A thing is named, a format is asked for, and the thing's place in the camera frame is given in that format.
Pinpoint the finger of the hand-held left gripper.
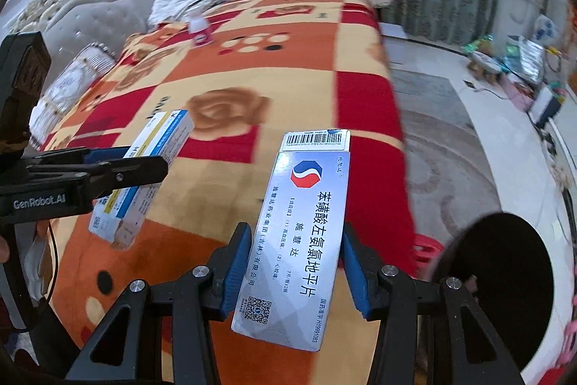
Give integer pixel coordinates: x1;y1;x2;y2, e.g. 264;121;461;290
20;146;131;174
18;156;168;205

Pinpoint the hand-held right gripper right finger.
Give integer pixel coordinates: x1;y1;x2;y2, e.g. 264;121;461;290
341;221;526;385

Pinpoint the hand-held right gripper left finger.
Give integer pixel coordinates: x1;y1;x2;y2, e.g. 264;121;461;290
47;222;253;385

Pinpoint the blue white medicine box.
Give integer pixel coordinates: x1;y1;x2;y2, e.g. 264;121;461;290
88;110;195;251

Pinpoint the silver white medicine box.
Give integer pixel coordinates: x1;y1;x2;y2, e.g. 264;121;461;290
231;128;351;352

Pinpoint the striped white pillow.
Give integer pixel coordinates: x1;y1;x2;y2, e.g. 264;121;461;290
29;43;115;140

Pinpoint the red plastic basket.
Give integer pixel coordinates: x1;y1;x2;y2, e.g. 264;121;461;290
412;234;445;277

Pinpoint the grey tufted headboard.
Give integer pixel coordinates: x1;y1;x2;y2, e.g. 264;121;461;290
9;0;181;52

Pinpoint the white cloth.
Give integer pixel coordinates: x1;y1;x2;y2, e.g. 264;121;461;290
22;238;48;291

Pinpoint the grey patterned rug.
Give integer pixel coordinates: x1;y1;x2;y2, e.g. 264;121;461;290
392;74;501;232

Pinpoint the orange red printed blanket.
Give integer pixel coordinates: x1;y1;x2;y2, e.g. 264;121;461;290
34;0;415;385

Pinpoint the white bottle pink label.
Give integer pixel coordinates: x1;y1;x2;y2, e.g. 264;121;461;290
188;8;212;45

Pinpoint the white floral quilt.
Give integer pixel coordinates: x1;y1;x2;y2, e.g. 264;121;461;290
149;0;226;25

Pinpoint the round wooden stool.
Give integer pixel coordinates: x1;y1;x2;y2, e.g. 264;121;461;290
469;51;501;81

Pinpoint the silver foil bag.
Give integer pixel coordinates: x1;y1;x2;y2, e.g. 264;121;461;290
511;40;544;83

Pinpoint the white blue plastic bag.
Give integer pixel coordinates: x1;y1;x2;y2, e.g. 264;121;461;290
534;15;562;47

